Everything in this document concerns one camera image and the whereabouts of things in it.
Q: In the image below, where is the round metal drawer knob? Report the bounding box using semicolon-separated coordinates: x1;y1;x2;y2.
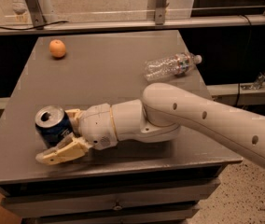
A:
112;204;123;211

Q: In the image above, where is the grey drawer cabinet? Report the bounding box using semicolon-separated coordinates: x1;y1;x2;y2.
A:
0;31;240;224

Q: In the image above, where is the clear plastic water bottle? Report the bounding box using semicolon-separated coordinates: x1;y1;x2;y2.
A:
144;52;202;82

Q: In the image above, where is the grey metal bracket left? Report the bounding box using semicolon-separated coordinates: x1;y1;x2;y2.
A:
25;0;46;30

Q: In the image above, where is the grey metal bracket centre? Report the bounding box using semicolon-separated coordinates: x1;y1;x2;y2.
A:
155;0;167;25

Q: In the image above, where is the orange fruit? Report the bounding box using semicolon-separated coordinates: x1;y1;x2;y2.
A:
49;39;66;58

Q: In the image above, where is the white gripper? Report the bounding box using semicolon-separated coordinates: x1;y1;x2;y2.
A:
35;104;118;165

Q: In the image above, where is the black cable on ledge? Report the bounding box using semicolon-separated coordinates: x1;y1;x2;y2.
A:
0;20;70;32

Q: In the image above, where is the blue pepsi can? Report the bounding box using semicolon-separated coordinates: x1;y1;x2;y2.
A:
35;105;73;147

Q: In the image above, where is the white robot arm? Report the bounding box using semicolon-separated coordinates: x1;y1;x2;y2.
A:
35;83;265;169

